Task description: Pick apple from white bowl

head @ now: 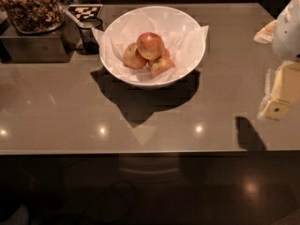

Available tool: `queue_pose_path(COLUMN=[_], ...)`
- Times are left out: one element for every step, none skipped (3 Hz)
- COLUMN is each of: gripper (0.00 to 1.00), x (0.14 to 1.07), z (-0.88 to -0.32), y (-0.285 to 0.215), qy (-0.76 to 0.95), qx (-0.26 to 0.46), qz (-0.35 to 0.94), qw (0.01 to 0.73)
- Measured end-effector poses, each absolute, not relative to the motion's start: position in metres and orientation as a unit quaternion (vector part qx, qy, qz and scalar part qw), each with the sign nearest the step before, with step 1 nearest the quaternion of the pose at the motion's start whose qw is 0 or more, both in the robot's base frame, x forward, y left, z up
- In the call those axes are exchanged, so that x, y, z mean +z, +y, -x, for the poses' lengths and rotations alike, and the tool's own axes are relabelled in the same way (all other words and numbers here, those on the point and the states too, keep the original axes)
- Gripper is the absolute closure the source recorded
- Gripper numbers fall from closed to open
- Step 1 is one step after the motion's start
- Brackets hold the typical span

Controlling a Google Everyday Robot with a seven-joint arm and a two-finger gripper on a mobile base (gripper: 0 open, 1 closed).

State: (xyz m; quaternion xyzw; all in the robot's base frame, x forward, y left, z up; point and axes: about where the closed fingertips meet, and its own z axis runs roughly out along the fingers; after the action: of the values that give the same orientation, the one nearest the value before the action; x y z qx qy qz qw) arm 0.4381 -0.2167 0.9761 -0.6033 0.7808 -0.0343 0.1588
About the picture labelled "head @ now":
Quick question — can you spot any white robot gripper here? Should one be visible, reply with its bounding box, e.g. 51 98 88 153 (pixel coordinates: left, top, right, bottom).
258 0 300 120

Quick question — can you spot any white paper bowl liner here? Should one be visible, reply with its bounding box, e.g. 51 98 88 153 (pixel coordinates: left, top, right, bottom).
91 8 210 83

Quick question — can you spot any hidden back red apple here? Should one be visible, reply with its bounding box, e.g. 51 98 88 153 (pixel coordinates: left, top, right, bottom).
148 49 170 67

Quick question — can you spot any white ceramic bowl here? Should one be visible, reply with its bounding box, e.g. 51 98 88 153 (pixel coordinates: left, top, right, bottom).
98 5 207 90

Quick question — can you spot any crumpled snack wrapper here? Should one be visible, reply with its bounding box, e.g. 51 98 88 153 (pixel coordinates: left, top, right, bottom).
254 21 276 44

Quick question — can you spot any dark glass cup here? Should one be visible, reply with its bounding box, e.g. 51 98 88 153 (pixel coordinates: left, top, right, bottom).
78 18 103 54

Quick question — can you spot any black white marker tag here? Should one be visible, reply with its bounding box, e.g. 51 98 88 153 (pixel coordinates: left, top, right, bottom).
67 4 103 21

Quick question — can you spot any dark metal box stand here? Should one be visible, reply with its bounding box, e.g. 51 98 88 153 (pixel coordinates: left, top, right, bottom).
0 17 81 63

